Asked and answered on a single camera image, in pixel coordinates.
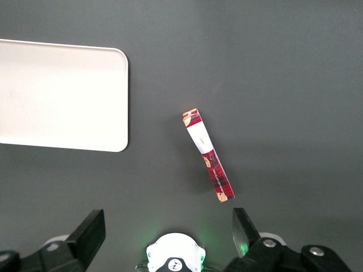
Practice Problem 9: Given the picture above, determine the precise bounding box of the white rectangular tray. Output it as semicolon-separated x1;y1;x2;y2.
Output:
0;39;129;153

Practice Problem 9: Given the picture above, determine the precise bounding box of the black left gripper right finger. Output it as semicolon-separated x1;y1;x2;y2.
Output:
226;208;352;272

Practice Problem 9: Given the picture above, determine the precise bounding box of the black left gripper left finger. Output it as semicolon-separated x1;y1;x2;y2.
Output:
0;209;106;272

